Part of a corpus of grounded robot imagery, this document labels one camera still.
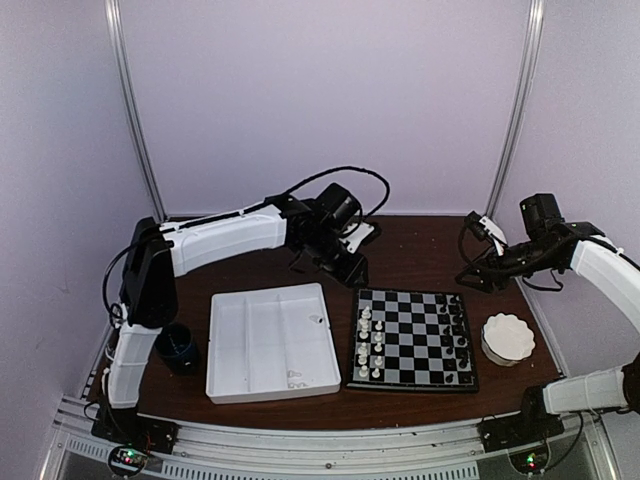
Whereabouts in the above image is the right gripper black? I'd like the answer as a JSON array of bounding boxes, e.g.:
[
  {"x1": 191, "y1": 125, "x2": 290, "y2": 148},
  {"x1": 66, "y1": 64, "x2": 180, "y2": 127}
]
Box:
[{"x1": 456, "y1": 238, "x2": 560, "y2": 293}]

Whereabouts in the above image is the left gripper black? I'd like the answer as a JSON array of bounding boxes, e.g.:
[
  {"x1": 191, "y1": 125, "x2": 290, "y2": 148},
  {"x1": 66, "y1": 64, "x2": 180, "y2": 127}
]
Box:
[{"x1": 301, "y1": 231, "x2": 371, "y2": 290}]

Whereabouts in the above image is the white piece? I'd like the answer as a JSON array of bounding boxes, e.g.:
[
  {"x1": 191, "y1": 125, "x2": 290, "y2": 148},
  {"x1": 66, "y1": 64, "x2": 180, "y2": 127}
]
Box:
[{"x1": 359, "y1": 307, "x2": 371, "y2": 329}]

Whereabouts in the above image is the white piece passed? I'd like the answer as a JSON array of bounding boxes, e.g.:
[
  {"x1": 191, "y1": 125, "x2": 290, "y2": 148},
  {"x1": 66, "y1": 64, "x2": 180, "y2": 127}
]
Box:
[{"x1": 358, "y1": 323, "x2": 370, "y2": 340}]

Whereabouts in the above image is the white plastic compartment tray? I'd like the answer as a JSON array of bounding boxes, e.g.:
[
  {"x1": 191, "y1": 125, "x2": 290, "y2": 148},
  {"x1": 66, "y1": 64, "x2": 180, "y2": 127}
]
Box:
[{"x1": 205, "y1": 283, "x2": 342, "y2": 405}]

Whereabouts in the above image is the white piece placed later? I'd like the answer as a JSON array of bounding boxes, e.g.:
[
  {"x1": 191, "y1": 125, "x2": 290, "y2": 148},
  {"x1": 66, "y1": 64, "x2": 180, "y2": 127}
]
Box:
[{"x1": 357, "y1": 343, "x2": 368, "y2": 365}]

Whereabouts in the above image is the black white chess board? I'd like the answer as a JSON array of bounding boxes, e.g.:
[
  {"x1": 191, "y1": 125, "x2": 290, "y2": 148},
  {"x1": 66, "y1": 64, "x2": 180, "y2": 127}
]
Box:
[{"x1": 345, "y1": 288, "x2": 479, "y2": 394}]

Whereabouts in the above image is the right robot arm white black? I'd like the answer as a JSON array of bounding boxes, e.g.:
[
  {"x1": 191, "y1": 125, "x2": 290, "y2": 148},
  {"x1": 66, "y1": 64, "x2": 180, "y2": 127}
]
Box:
[{"x1": 455, "y1": 212, "x2": 639, "y2": 442}]

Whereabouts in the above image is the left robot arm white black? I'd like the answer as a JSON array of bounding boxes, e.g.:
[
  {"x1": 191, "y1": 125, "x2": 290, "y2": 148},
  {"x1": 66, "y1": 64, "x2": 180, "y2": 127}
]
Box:
[{"x1": 102, "y1": 193, "x2": 379, "y2": 444}]

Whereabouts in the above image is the white scalloped bowl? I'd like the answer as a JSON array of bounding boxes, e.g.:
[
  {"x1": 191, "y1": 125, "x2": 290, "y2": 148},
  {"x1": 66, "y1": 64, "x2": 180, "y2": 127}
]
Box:
[{"x1": 481, "y1": 313, "x2": 536, "y2": 367}]

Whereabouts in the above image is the dark blue mug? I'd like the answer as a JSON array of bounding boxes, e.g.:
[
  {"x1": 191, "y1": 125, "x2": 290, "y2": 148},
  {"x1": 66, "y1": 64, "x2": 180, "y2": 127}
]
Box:
[{"x1": 154, "y1": 323, "x2": 201, "y2": 376}]

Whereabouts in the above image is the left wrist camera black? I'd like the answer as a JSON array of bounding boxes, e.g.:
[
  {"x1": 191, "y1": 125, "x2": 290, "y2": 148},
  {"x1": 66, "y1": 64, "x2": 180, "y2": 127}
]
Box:
[{"x1": 316, "y1": 183, "x2": 362, "y2": 232}]

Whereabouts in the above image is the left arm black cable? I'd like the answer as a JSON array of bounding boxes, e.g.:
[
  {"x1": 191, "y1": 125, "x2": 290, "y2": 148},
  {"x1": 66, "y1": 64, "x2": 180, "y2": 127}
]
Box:
[{"x1": 279, "y1": 165, "x2": 391, "y2": 221}]

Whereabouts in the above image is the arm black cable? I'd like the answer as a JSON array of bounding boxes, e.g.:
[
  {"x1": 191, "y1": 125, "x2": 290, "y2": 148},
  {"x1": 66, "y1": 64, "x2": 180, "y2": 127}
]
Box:
[
  {"x1": 279, "y1": 165, "x2": 391, "y2": 221},
  {"x1": 459, "y1": 212, "x2": 494, "y2": 274}
]

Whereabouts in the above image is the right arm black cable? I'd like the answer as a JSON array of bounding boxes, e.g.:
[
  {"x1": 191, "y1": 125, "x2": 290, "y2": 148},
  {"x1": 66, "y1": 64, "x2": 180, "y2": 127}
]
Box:
[{"x1": 459, "y1": 212, "x2": 494, "y2": 274}]

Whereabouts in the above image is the right aluminium corner post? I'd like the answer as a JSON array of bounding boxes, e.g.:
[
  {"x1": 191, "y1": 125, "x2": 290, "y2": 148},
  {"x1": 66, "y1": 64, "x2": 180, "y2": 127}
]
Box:
[{"x1": 485, "y1": 0, "x2": 546, "y2": 218}]

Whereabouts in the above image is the aluminium corner post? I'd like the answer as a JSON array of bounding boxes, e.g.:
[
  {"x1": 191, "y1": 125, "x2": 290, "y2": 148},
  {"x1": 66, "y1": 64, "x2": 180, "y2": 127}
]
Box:
[
  {"x1": 104, "y1": 0, "x2": 167, "y2": 221},
  {"x1": 485, "y1": 0, "x2": 546, "y2": 218}
]

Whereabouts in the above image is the left aluminium corner post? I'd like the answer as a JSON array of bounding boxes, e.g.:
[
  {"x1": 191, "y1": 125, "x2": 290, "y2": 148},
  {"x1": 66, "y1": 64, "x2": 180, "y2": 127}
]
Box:
[{"x1": 104, "y1": 0, "x2": 167, "y2": 221}]

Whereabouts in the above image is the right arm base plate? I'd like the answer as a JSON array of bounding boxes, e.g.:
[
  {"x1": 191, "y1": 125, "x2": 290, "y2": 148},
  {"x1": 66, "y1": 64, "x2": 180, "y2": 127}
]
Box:
[{"x1": 478, "y1": 414, "x2": 565, "y2": 453}]

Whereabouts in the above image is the aluminium front rail frame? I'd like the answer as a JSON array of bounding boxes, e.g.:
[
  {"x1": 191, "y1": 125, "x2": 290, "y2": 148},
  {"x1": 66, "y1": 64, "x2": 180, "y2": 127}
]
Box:
[{"x1": 39, "y1": 384, "x2": 640, "y2": 480}]

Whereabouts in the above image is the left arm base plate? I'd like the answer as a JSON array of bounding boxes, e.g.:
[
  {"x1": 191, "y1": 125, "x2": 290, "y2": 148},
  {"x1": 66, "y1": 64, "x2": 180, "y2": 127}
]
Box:
[{"x1": 91, "y1": 404, "x2": 179, "y2": 454}]

